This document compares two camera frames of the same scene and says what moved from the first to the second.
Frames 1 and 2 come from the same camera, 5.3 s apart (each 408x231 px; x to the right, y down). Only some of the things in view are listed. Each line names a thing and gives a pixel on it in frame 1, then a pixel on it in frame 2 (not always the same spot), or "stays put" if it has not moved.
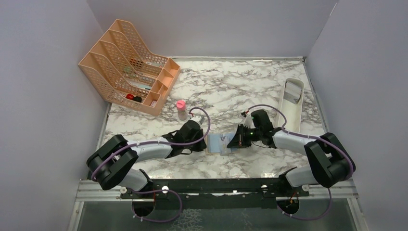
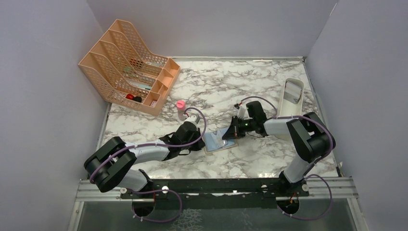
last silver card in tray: x=292 y=93 stays put
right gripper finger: x=242 y=138 -> x=232 y=131
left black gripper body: x=196 y=147 stays put
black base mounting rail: x=215 y=193 stays put
